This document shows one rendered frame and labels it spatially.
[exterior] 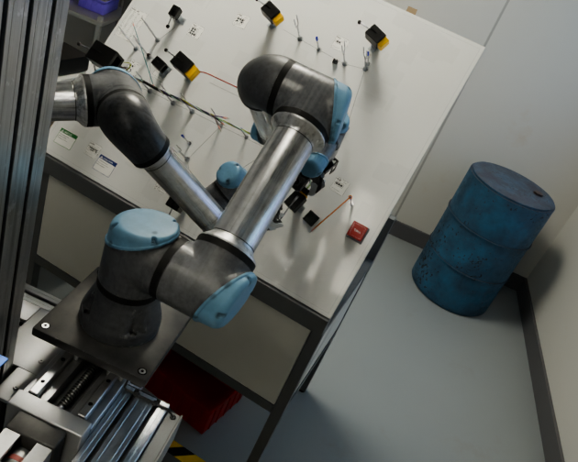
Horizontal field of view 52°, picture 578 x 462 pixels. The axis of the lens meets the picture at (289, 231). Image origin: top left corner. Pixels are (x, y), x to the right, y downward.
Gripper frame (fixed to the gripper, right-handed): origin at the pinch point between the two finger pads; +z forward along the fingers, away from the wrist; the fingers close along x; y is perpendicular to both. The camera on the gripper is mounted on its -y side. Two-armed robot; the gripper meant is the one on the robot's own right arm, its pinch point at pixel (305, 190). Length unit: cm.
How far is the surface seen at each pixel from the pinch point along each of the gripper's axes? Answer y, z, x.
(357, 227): 4.2, 2.0, -19.5
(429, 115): 44.8, -12.9, -10.7
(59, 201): -48, 44, 69
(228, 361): -41, 55, -16
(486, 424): 54, 138, -119
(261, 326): -29.1, 36.1, -17.2
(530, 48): 237, 86, 4
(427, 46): 61, -20, 6
